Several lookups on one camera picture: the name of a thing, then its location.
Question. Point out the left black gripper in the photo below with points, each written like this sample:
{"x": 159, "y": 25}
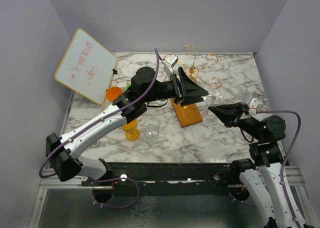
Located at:
{"x": 191, "y": 92}

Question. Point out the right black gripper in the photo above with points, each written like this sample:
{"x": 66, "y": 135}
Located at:
{"x": 231, "y": 113}

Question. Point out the clear round wine glass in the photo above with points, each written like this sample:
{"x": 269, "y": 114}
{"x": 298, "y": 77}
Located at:
{"x": 214, "y": 99}

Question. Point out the clear patterned stemmed glass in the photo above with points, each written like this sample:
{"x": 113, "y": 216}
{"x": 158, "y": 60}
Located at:
{"x": 151, "y": 133}

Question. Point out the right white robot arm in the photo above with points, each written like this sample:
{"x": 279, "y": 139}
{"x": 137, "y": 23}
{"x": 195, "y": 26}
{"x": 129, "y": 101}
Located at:
{"x": 263, "y": 175}

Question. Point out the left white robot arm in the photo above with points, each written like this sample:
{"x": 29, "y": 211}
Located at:
{"x": 64, "y": 153}

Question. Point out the green plastic goblet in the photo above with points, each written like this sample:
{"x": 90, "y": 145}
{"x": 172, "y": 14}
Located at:
{"x": 127, "y": 87}

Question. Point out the yellow plastic goblet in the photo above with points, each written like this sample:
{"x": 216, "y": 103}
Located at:
{"x": 131, "y": 131}

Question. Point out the orange plastic goblet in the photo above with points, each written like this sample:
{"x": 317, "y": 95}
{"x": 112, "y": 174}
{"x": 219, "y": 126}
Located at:
{"x": 113, "y": 93}

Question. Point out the clear glass near whiteboard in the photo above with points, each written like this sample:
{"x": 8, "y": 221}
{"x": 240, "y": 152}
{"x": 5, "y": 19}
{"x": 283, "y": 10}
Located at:
{"x": 105, "y": 105}

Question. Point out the white framed whiteboard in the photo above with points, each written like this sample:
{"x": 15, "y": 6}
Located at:
{"x": 86, "y": 67}

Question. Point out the gold wire wine glass rack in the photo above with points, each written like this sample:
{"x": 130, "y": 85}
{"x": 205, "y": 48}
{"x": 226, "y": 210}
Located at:
{"x": 186, "y": 110}

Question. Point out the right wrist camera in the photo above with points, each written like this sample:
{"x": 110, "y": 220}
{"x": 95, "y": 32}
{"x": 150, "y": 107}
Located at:
{"x": 249, "y": 104}

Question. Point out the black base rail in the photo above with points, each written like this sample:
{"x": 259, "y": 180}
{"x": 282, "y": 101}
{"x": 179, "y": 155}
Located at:
{"x": 171, "y": 179}

